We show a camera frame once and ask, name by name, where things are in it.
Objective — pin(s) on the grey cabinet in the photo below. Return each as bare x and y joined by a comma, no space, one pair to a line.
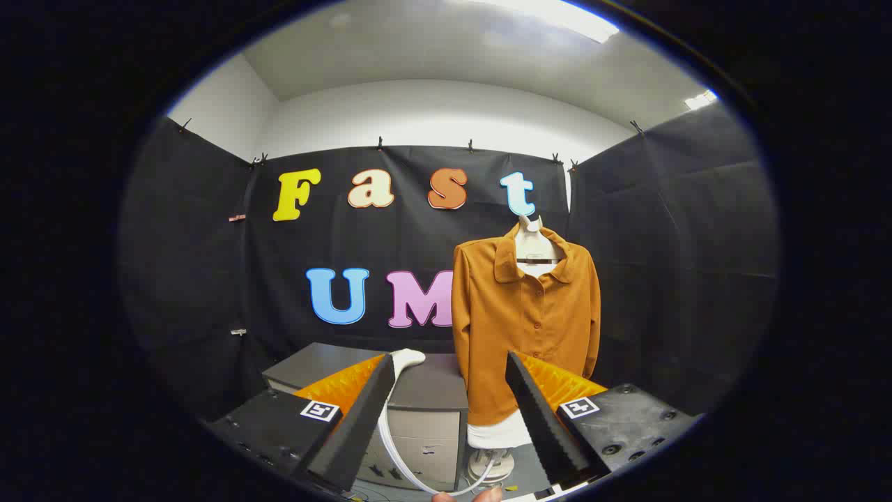
432,383

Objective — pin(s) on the orange button shirt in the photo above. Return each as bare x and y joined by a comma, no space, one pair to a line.
516,335

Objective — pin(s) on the large ceiling light panel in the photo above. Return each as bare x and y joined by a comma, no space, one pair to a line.
557,14

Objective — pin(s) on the white garment steamer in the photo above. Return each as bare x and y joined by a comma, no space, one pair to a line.
408,359

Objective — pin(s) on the white round stand base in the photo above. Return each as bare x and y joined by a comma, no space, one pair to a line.
488,467

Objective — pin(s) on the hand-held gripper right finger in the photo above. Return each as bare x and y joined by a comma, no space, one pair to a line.
540,418

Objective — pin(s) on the small ceiling light panel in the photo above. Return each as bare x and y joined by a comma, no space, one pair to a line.
700,100

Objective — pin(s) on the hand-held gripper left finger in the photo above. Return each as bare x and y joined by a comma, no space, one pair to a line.
362,418

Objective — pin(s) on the white inner garment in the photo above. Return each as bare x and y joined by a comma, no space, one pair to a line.
498,432

